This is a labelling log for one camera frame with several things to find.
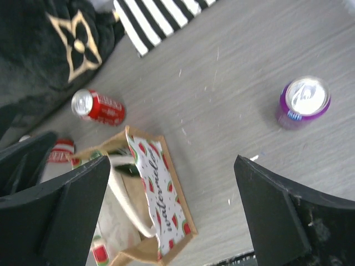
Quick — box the red cola can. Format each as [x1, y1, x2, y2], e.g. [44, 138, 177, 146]
[71, 89, 126, 126]
[40, 137, 75, 183]

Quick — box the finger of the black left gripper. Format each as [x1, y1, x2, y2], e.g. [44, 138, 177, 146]
[1, 132, 58, 196]

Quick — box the black floral plush blanket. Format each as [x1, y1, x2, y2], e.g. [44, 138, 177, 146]
[1, 1, 124, 128]

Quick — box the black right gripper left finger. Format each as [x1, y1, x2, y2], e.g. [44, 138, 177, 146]
[1, 156, 110, 265]

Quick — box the black white striped cloth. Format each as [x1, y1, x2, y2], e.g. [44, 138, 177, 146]
[113, 0, 216, 57]

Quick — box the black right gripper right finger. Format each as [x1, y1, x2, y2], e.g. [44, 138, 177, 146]
[234, 156, 354, 265]

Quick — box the watermelon print canvas bag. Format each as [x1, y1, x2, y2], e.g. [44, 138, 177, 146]
[72, 126, 197, 265]

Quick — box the green glass bottle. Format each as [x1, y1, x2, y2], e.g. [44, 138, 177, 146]
[108, 148, 139, 177]

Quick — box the purple Fanta can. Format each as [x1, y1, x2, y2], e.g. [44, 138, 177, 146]
[276, 75, 331, 130]

